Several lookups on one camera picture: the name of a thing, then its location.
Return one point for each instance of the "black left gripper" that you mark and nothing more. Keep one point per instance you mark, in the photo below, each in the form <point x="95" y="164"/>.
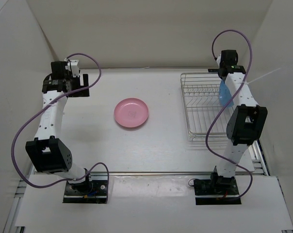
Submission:
<point x="85" y="80"/>

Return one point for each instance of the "pink plastic plate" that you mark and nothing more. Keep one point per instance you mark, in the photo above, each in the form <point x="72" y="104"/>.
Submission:
<point x="131" y="113"/>

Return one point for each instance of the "blue plastic plate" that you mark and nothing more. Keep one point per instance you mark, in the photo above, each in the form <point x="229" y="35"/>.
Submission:
<point x="224" y="93"/>

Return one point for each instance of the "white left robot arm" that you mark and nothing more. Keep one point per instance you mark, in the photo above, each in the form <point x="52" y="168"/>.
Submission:
<point x="47" y="152"/>

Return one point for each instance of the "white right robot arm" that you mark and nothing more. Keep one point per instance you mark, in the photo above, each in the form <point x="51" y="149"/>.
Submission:
<point x="245" y="124"/>

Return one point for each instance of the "white zip tie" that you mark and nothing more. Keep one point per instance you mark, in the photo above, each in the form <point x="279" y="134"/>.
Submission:
<point x="258" y="78"/>

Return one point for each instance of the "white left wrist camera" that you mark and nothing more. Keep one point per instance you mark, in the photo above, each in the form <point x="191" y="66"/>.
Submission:
<point x="72" y="67"/>

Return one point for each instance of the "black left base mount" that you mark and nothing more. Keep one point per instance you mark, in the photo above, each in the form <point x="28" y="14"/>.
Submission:
<point x="97" y="193"/>

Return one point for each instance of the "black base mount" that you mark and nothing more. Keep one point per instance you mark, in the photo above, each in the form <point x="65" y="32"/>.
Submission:
<point x="208" y="194"/>
<point x="97" y="193"/>

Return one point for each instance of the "metal wire dish rack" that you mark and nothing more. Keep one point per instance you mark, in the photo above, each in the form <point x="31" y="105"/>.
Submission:
<point x="200" y="94"/>

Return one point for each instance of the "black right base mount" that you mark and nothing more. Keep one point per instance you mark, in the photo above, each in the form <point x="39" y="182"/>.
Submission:
<point x="208" y="194"/>

